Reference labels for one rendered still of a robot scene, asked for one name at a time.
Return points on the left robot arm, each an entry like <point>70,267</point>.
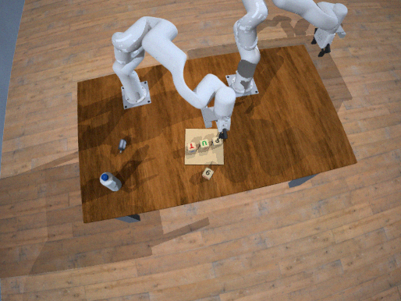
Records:
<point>257,12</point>

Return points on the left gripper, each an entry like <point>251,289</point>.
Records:
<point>323,39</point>

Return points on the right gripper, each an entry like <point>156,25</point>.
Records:
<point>223,127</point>

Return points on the beige square mat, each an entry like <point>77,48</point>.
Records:
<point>211,156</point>

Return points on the light blue bottle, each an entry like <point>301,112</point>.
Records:
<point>107,179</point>

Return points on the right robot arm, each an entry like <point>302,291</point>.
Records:
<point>157,42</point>

